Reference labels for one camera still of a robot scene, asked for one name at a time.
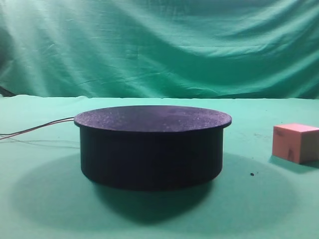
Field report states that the pink cube block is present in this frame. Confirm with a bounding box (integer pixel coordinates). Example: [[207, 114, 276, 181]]
[[272, 123, 319, 164]]

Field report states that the black round turntable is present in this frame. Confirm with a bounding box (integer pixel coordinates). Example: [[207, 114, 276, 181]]
[[74, 105, 232, 191]]

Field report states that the green backdrop cloth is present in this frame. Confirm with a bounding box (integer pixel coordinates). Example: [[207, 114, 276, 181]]
[[0, 0, 319, 99]]

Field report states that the black wire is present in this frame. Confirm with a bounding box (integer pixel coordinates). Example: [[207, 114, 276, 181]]
[[0, 120, 76, 140]]

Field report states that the green table cloth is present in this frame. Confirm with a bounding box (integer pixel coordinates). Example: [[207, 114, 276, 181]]
[[0, 95, 319, 239]]

